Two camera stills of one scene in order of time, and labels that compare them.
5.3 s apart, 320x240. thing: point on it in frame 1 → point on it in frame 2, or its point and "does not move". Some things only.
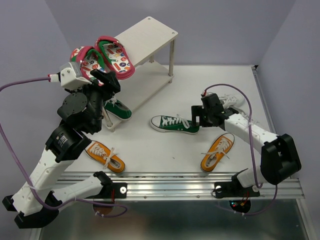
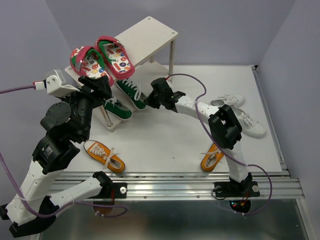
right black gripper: [197, 110] → [149, 101]
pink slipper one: [90, 59] does not move
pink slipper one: [116, 58] does not move
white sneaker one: [229, 101] does not move
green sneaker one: [118, 108] does not move
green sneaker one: [175, 123] → [131, 91]
